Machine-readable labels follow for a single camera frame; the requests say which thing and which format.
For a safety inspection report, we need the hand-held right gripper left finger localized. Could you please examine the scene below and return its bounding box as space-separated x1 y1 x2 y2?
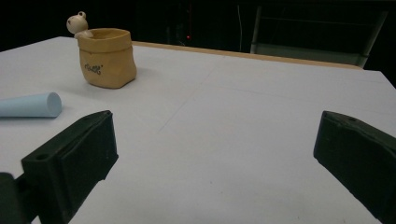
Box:
21 109 120 224

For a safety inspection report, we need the yellow sack-shaped pot with frog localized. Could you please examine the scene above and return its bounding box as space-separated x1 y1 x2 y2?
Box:
65 10 138 90

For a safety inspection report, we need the thin white cable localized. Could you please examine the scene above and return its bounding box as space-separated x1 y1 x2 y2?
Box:
237 4 243 52

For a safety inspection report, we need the light blue hairbrush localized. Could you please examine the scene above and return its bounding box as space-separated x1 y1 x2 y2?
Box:
0 91 63 119

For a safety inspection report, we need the grey metal frame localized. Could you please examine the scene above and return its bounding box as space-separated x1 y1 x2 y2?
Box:
250 6 390 68

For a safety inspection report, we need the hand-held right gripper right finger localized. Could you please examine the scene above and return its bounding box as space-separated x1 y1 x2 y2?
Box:
313 110 396 224

